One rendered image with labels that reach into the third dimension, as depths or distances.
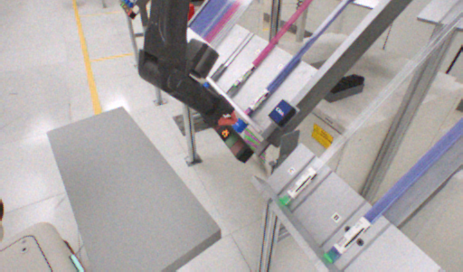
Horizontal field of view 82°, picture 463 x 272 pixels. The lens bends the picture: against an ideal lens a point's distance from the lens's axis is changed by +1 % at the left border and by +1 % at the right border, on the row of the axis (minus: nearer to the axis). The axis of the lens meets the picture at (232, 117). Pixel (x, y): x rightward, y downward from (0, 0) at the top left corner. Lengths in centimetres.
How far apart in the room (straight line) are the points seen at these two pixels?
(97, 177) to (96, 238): 17
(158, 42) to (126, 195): 39
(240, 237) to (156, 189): 68
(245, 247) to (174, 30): 100
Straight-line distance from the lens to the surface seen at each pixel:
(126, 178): 75
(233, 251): 126
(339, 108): 97
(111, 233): 66
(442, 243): 157
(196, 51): 54
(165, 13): 47
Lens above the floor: 112
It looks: 36 degrees down
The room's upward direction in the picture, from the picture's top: straight up
